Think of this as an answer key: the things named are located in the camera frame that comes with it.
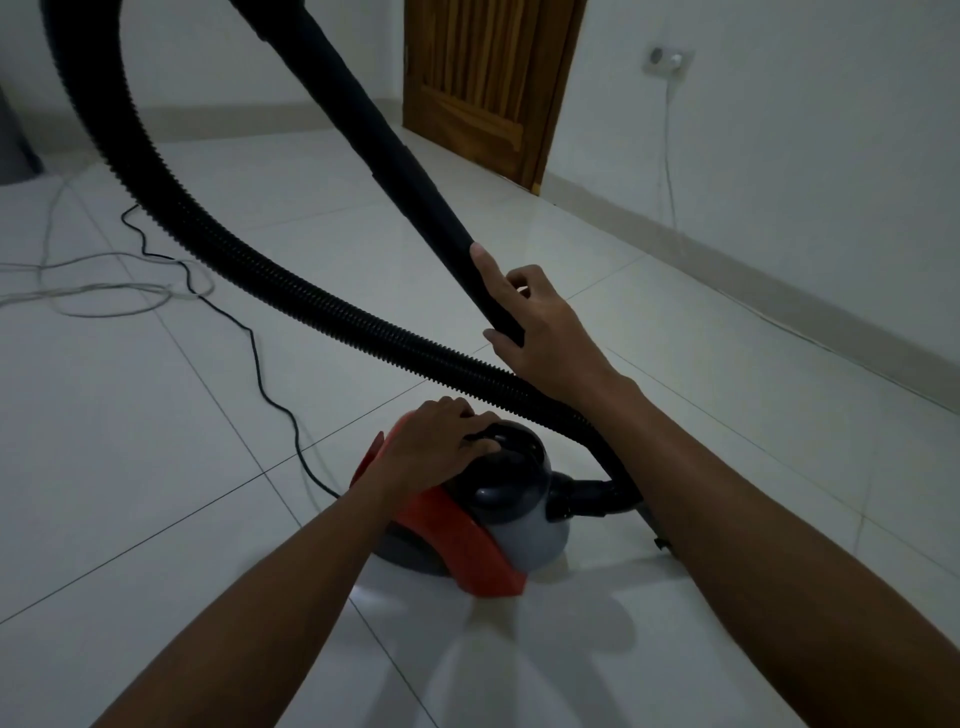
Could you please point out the person's left hand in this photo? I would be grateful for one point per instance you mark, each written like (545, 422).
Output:
(431, 446)

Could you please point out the person's left forearm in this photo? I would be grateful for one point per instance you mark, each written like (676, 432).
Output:
(255, 630)

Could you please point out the grey round appliance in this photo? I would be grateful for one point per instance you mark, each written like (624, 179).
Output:
(15, 142)

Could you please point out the person's right forearm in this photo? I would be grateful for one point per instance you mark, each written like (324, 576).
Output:
(780, 577)

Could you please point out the small white wall plate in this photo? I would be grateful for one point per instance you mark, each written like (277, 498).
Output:
(667, 60)

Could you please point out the brown wooden door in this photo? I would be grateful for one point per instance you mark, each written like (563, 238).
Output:
(487, 82)

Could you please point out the person's right hand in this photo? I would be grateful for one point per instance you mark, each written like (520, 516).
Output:
(559, 345)

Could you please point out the red and black vacuum cleaner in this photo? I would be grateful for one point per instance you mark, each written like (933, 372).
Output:
(480, 540)

